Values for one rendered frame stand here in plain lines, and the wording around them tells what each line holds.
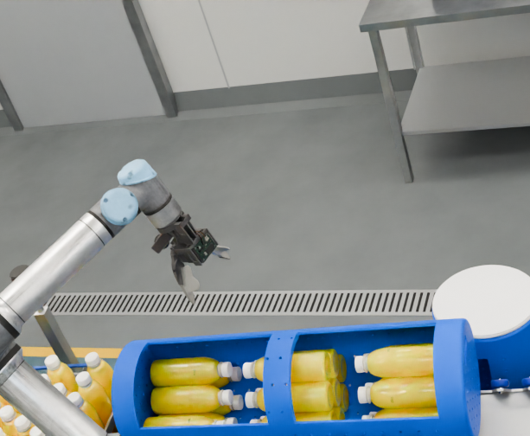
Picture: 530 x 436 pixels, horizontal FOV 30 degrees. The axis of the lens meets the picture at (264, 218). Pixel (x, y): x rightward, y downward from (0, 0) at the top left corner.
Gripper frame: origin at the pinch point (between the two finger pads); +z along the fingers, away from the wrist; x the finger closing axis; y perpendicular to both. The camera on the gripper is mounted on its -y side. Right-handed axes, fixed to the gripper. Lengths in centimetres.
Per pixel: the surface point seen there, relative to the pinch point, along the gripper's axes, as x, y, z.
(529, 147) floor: 241, -86, 148
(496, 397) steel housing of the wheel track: 24, 37, 64
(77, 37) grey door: 222, -334, 18
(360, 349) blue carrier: 16.5, 11.1, 40.9
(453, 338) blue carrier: 16, 45, 33
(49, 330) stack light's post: -5, -87, 17
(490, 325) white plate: 38, 34, 53
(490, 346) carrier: 34, 35, 56
